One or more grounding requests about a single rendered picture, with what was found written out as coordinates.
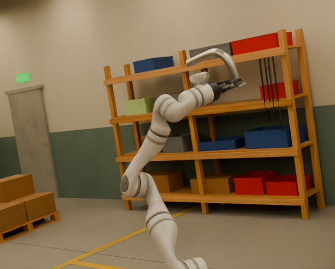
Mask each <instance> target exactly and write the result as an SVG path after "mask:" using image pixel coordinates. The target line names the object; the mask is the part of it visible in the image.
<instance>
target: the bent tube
mask: <svg viewBox="0 0 335 269"><path fill-rule="evenodd" d="M212 57H219V58H220V59H222V60H223V61H224V63H225V64H226V66H227V68H228V71H229V74H230V78H231V79H235V78H237V77H239V75H238V72H237V69H236V66H235V64H234V62H233V60H232V58H231V57H230V56H229V54H228V53H226V52H225V51H223V50H221V49H217V48H214V49H210V50H207V51H205V52H203V53H201V54H199V55H197V56H194V57H192V58H190V59H188V60H186V65H187V66H188V67H191V66H193V65H195V64H198V63H200V62H202V61H204V60H207V59H209V58H212ZM245 84H246V82H243V83H239V84H238V86H236V87H234V88H239V87H240V86H243V85H245Z"/></svg>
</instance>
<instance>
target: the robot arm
mask: <svg viewBox="0 0 335 269"><path fill-rule="evenodd" d="M189 79H190V81H191V82H192V83H193V84H195V85H196V86H195V87H193V88H191V89H189V90H186V91H184V92H182V93H180V94H179V97H178V101H176V100H175V99H174V98H172V97H171V96H170V95H168V94H163V95H161V96H160V97H158V99H157V100H156V102H155V104H154V109H153V116H152V120H151V126H150V128H149V131H148V133H147V135H146V138H145V140H144V142H143V144H142V146H141V147H140V149H139V151H138V152H137V154H136V156H135V157H134V158H133V160H132V162H131V163H130V165H129V166H128V168H127V169H126V171H125V173H124V175H123V177H122V179H121V183H120V189H121V192H122V194H123V195H124V196H127V197H138V198H142V199H144V200H145V202H146V203H147V206H148V210H147V213H146V218H145V225H146V228H147V230H148V232H149V234H150V236H151V238H152V239H153V241H154V243H155V245H156V246H157V248H158V250H159V252H160V254H161V256H162V258H163V261H164V264H165V266H166V269H208V267H207V264H206V262H205V260H204V259H203V258H201V257H195V258H191V259H187V260H183V261H181V262H180V261H178V260H177V258H176V256H175V248H176V242H177V238H178V227H177V225H176V223H175V221H174V219H173V218H172V216H171V214H170V213H169V211H168V209H167V207H166V206H165V204H164V202H163V200H162V198H161V196H160V194H159V191H158V189H157V186H156V184H155V182H154V180H153V178H152V176H151V175H150V174H148V173H145V172H141V170H142V169H143V167H144V166H145V165H146V164H147V163H148V162H149V161H150V160H152V159H153V158H154V157H155V156H156V155H157V154H158V153H159V152H160V151H161V150H162V149H163V147H164V145H165V143H166V141H167V139H168V136H169V134H170V131H171V128H170V126H169V125H168V123H167V121H166V120H168V121H169V122H172V123H174V122H179V121H180V120H182V119H183V118H184V117H185V116H186V115H187V114H188V113H189V112H190V111H192V110H193V109H196V108H198V107H201V106H205V105H207V104H209V103H212V102H214V101H216V100H218V99H219V97H220V93H224V92H226V91H227V90H229V89H233V88H234V87H236V86H238V84H239V83H242V82H243V81H242V78H241V76H240V77H237V78H235V79H229V80H225V81H220V82H218V83H216V82H214V81H208V79H209V73H208V72H201V73H197V74H194V75H192V76H190V78H189Z"/></svg>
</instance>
